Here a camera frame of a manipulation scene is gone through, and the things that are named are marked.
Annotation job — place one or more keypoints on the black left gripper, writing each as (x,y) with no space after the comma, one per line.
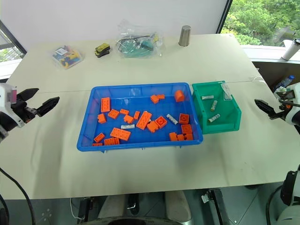
(23,112)

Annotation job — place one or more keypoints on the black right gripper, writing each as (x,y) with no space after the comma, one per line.
(282,111)

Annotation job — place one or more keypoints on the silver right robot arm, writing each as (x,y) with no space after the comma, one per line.
(289,192)

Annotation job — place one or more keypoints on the clear box with coloured pieces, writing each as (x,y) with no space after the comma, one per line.
(68,56)

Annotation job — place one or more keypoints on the clear plastic wrapper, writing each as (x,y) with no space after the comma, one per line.
(256,79)

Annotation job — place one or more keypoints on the plastic water bottle blue cap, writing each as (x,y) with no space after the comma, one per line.
(284,82)

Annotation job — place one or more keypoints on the white paper label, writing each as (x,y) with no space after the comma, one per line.
(227,92)

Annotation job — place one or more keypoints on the white thermos bottle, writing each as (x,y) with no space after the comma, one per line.
(290,49)

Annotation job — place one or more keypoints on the green plastic bin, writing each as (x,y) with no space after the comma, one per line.
(199,110)

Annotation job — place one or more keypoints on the yellow and black clip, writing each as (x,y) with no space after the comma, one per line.
(102,49)

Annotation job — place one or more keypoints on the steel cup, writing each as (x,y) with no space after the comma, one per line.
(185,35)

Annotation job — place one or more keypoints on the metal clamp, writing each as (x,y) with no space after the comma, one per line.
(206,197)

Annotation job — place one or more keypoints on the black table leg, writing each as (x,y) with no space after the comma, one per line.
(220,206)

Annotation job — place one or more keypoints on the blue plastic tray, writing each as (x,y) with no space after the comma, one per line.
(140,140)

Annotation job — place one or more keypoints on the black window frame bar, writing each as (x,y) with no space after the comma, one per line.
(223,16)
(14,38)

